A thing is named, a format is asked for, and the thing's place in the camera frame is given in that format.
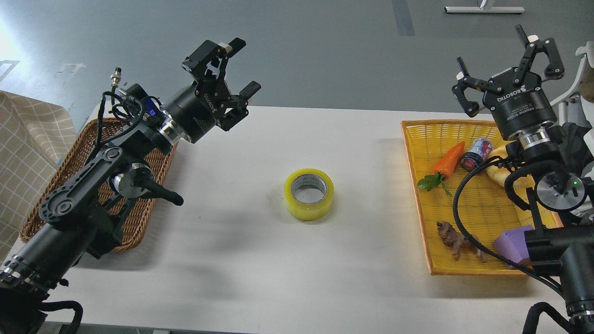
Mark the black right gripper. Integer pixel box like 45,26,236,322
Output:
452,25,566,141

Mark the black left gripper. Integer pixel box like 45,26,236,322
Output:
162,38,261,143

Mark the yellow tape roll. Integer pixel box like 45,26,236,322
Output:
284,168,335,221

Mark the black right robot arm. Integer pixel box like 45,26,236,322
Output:
452,25,594,334

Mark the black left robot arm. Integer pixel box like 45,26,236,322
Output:
1,38,261,334

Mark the small drink can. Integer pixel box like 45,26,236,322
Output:
460,137,493,172

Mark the white rolling chair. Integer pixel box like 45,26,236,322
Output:
551,41,594,125

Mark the toy croissant bread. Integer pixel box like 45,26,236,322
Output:
486,144,511,187

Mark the white stand base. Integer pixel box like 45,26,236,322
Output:
444,0,526,15

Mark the orange toy carrot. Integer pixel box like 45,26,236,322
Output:
417,141,466,197

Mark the yellow plastic basket tray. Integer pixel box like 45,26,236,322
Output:
402,120,564,277

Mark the brown wicker basket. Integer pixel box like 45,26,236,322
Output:
16,119,184,261

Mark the purple foam block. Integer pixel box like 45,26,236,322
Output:
493,225,534,269

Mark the brown toy lion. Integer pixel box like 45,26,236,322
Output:
436,220,488,263

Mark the beige checkered cloth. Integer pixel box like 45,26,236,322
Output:
0,91,77,258

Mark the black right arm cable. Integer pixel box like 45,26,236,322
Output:
452,158,564,297

